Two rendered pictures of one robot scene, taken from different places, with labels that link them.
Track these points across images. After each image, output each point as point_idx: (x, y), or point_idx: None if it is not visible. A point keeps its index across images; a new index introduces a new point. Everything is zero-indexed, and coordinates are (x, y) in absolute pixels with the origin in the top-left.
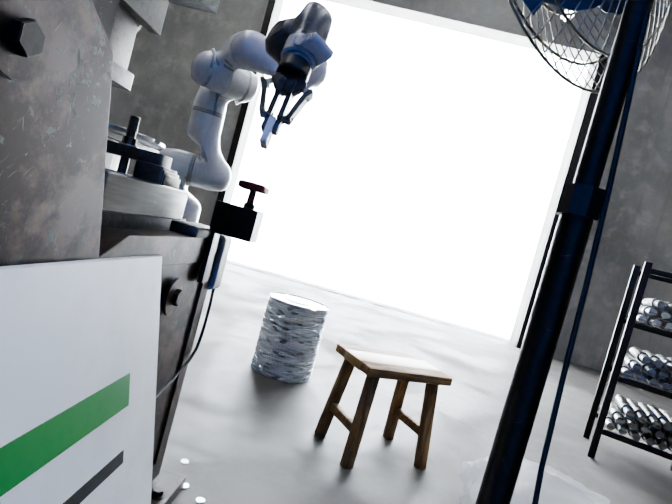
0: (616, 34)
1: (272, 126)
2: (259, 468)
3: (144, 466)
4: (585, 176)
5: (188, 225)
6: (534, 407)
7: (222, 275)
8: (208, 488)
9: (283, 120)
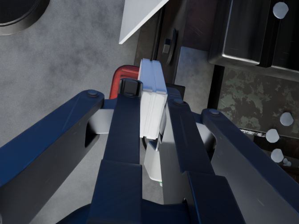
0: None
1: (140, 76)
2: (74, 172)
3: (136, 16)
4: None
5: (194, 49)
6: None
7: (145, 164)
8: (106, 134)
9: (109, 100)
